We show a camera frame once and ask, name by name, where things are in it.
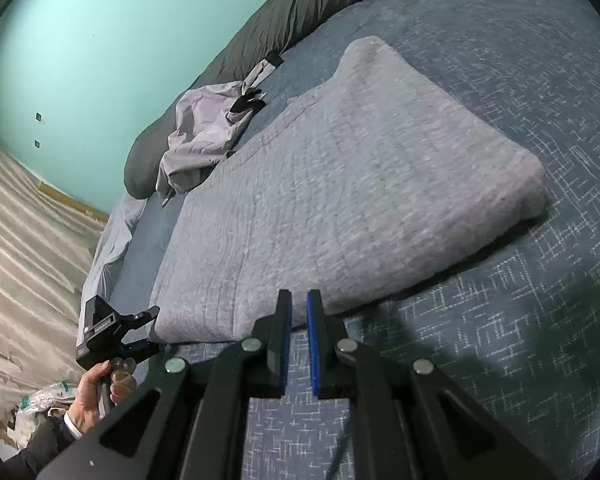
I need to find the light lilac jacket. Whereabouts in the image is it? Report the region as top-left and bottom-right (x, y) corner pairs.
(155, 57), (286, 208)

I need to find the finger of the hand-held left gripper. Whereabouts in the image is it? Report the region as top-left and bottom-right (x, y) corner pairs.
(114, 305), (161, 333)
(125, 337), (167, 363)

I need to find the grey knit sweater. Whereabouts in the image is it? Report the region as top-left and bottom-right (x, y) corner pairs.
(150, 35), (548, 343)

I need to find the wooden frame strip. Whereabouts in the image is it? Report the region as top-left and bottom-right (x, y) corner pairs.
(37, 182), (110, 223)

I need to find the person's left forearm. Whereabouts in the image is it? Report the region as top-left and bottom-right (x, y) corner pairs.
(5, 405), (101, 480)

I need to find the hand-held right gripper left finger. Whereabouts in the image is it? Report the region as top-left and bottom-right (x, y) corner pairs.
(37, 288), (293, 480)

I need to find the beige striped curtain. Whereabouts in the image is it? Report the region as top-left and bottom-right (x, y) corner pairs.
(0, 132), (108, 456)

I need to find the dark grey long pillow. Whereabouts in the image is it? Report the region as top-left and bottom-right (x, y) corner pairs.
(123, 0), (423, 198)

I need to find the blue patterned bed blanket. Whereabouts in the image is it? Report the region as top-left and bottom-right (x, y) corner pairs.
(107, 0), (600, 480)

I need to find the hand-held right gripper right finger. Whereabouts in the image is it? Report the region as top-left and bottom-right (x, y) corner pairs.
(306, 288), (556, 480)

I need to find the light grey duvet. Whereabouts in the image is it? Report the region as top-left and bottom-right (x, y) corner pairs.
(80, 195), (148, 321)

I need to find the person's left hand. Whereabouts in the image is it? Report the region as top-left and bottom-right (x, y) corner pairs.
(72, 357), (139, 433)

